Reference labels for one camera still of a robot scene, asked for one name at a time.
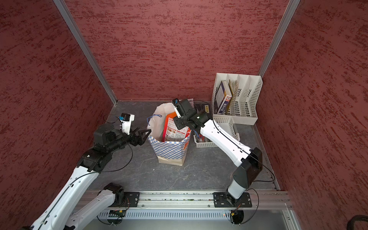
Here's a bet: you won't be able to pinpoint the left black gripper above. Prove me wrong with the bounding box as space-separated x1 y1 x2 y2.
106 124 151 153

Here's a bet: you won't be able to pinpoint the orange red condiment packet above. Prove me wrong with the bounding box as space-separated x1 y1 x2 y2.
162 112 191 142

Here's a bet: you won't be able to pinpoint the blue checkered paper bag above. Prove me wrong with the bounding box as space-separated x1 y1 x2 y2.
147 103 191 166

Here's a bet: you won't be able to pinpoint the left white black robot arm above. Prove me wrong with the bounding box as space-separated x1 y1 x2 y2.
22 123 151 230

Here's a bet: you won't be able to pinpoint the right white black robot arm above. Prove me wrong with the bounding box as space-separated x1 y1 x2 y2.
172 99 263 207

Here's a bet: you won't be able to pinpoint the white plastic basket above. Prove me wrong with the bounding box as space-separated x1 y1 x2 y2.
193 114 241 149

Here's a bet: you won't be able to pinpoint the blue white box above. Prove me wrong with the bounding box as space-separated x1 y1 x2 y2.
214 80 232 115

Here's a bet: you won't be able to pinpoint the white file organizer rack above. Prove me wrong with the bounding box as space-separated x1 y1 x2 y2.
211 73 263 126

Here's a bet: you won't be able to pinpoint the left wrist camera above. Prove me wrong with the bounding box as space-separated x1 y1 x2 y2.
119 113 135 135

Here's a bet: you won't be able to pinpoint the aluminium mounting rail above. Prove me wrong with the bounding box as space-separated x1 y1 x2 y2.
83 190 294 210

